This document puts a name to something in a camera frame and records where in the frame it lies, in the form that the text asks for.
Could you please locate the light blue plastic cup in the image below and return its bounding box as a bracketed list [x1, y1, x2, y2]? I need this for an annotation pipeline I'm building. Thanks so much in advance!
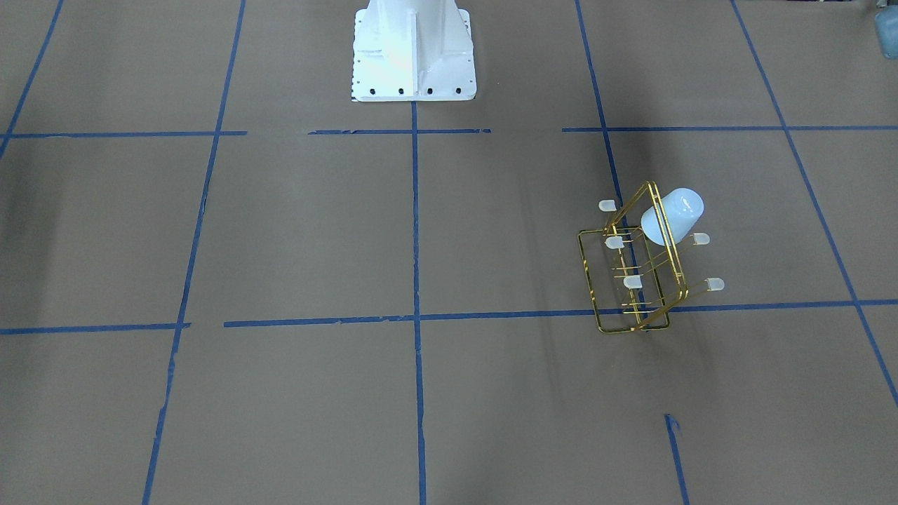
[639, 188, 704, 246]

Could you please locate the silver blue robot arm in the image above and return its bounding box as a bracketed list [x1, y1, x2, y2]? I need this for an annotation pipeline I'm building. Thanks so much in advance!
[873, 1, 897, 60]

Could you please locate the brown paper table cover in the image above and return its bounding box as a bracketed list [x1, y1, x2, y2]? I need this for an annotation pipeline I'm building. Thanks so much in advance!
[2, 1, 896, 504]

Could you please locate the gold wire cup holder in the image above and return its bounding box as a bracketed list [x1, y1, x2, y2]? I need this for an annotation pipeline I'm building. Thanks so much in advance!
[577, 181, 727, 335]

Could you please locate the white camera pole with base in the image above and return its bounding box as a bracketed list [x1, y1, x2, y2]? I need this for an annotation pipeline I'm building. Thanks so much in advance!
[351, 1, 478, 102]

